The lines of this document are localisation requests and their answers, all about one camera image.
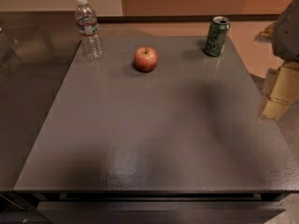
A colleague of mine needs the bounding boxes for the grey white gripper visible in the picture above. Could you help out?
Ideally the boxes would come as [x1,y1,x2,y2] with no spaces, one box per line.
[259,0,299,119]

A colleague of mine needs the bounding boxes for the red apple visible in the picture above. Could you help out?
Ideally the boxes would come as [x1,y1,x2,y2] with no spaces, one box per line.
[134,47,158,72]

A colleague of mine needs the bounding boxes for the green soda can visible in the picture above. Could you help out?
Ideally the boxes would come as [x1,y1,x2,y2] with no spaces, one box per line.
[204,16,231,57]

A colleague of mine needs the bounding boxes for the clear plastic water bottle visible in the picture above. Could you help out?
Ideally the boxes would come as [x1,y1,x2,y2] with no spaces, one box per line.
[75,0,104,61]

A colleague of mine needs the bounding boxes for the dark drawer front under table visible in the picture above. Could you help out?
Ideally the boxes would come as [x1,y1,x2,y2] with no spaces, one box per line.
[37,198,285,224]

